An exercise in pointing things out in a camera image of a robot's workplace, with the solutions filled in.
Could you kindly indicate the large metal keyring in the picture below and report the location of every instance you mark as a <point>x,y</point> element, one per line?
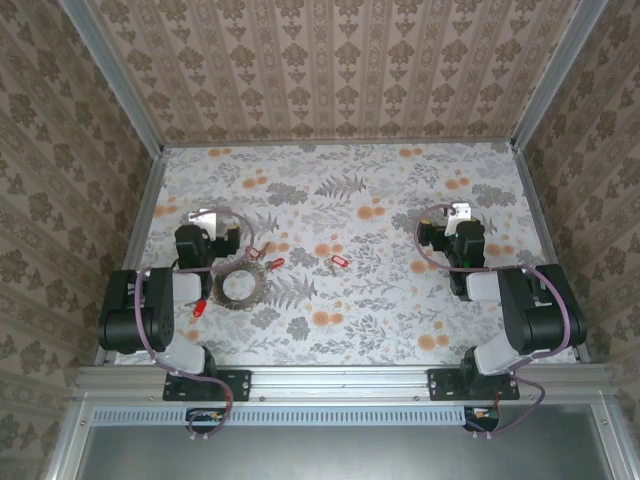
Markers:
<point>263,290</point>

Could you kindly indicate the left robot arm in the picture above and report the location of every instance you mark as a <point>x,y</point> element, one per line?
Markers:
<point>120,320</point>

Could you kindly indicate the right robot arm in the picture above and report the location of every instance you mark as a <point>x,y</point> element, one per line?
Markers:
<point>525,320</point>

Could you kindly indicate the grey metal panel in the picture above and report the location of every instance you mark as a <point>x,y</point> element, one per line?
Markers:
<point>340,455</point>

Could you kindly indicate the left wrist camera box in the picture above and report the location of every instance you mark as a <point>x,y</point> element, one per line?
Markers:
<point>207,222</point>

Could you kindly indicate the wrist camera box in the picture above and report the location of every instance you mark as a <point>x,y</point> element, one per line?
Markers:
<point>462,212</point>
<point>207,222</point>

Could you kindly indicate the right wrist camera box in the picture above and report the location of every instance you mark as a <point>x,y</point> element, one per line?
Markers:
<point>462,212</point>

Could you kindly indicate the aluminium table side rail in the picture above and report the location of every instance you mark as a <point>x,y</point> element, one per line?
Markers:
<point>140,235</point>
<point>539,220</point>

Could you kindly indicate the aluminium table back rail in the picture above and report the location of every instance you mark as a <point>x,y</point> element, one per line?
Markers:
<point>340,143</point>

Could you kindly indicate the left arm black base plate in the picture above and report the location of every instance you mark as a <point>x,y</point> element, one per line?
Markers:
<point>235,385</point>

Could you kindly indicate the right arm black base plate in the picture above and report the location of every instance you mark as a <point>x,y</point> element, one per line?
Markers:
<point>445,385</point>

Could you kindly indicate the aluminium mounting rail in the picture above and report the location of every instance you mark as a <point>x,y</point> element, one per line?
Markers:
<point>340,382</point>

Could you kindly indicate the aluminium corner post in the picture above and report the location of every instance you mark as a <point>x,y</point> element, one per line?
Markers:
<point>115,80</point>
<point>550,70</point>

